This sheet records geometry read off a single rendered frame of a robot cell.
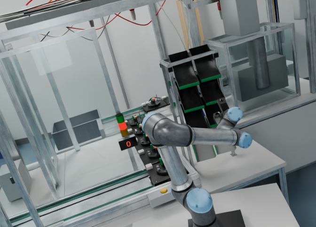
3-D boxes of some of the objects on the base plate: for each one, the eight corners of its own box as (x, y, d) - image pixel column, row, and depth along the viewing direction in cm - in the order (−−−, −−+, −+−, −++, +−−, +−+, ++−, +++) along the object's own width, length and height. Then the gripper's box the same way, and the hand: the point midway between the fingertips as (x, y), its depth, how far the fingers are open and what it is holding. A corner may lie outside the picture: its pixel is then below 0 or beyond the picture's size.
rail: (201, 186, 205) (198, 173, 202) (68, 239, 190) (62, 225, 186) (198, 182, 211) (195, 168, 207) (68, 233, 195) (62, 219, 191)
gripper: (219, 127, 173) (213, 128, 194) (244, 121, 173) (235, 122, 194) (215, 113, 174) (209, 115, 195) (240, 106, 174) (232, 109, 195)
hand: (221, 114), depth 194 cm, fingers open, 8 cm apart
